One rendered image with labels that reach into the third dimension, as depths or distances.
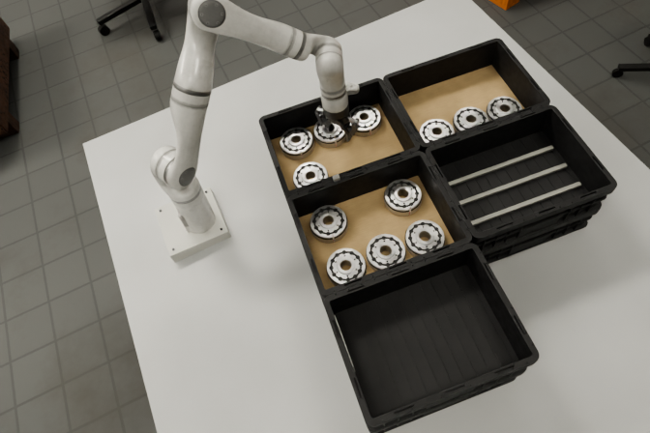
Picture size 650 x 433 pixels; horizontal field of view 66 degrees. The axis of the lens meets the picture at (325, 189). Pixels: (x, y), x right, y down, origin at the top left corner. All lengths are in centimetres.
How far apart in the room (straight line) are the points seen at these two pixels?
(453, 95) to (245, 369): 103
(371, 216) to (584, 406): 70
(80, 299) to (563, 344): 199
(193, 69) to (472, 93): 88
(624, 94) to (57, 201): 296
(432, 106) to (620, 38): 183
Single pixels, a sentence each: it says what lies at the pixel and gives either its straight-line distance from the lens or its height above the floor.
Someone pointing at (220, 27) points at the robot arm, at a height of 134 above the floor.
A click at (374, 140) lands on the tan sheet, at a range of 154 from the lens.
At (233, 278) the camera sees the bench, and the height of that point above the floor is 70.
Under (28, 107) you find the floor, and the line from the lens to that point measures 347.
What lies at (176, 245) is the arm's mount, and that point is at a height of 75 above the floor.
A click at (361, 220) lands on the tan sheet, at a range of 139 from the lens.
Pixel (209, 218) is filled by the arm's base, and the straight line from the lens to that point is 155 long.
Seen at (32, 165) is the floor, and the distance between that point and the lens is 315.
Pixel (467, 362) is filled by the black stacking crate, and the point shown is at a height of 83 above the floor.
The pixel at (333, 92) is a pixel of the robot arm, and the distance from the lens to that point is 134.
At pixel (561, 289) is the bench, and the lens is 153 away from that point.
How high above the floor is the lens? 206
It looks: 58 degrees down
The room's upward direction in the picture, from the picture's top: 12 degrees counter-clockwise
